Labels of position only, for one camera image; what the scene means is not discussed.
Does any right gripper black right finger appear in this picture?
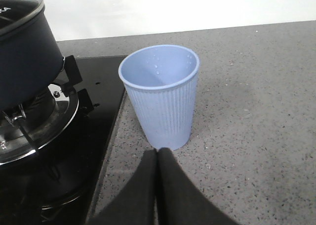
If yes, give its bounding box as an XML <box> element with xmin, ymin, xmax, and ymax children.
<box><xmin>156</xmin><ymin>148</ymin><xmax>237</xmax><ymax>225</ymax></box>

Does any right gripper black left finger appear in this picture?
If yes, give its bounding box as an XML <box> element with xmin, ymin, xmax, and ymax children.
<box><xmin>88</xmin><ymin>150</ymin><xmax>157</xmax><ymax>225</ymax></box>

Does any light blue ribbed cup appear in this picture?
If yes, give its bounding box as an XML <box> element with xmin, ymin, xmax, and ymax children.
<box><xmin>118</xmin><ymin>45</ymin><xmax>200</xmax><ymax>150</ymax></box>

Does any dark blue cooking pot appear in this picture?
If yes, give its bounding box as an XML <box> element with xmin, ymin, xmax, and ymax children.
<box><xmin>0</xmin><ymin>0</ymin><xmax>64</xmax><ymax>110</ymax></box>

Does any black pot support grate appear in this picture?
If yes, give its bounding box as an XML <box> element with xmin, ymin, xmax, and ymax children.
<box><xmin>0</xmin><ymin>54</ymin><xmax>94</xmax><ymax>152</ymax></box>

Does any black glass gas cooktop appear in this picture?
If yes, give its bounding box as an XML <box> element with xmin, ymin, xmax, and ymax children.
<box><xmin>0</xmin><ymin>56</ymin><xmax>124</xmax><ymax>225</ymax></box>

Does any black round gas burner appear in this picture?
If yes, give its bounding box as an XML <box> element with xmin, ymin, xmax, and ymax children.
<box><xmin>0</xmin><ymin>82</ymin><xmax>79</xmax><ymax>165</ymax></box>

